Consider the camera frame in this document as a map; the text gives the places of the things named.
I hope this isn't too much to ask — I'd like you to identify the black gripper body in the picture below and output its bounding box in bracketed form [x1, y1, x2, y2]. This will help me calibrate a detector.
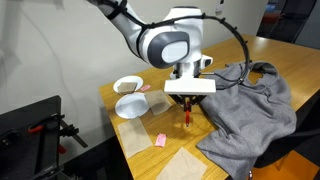
[179, 94, 198, 102]

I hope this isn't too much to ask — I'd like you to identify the small pink packet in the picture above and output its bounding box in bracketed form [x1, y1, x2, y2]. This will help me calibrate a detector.
[154, 132, 168, 148]

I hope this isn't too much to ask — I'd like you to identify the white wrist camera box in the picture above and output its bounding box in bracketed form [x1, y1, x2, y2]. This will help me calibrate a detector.
[163, 77, 217, 96]

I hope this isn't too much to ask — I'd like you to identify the brown paper napkin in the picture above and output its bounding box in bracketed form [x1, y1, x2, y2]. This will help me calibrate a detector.
[117, 116, 154, 159]
[143, 89, 173, 117]
[154, 146, 208, 180]
[117, 81, 138, 94]

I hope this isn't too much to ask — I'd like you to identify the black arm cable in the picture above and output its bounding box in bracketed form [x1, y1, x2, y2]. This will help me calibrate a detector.
[99, 0, 251, 92]

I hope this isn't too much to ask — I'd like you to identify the empty white plate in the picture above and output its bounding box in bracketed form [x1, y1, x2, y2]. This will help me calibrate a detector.
[114, 92, 151, 120]

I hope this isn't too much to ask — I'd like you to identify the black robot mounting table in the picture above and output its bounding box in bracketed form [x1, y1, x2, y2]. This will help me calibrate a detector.
[0, 94, 64, 180]

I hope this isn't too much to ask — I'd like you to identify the white plate holding napkin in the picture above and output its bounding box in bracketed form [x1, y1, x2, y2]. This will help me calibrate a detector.
[113, 75, 144, 94]

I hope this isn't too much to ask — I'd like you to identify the grey hoodie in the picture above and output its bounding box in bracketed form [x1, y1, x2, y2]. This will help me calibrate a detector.
[195, 60, 298, 180]

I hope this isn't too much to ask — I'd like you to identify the red pen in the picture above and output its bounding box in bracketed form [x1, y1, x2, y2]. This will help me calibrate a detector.
[184, 101, 192, 128]

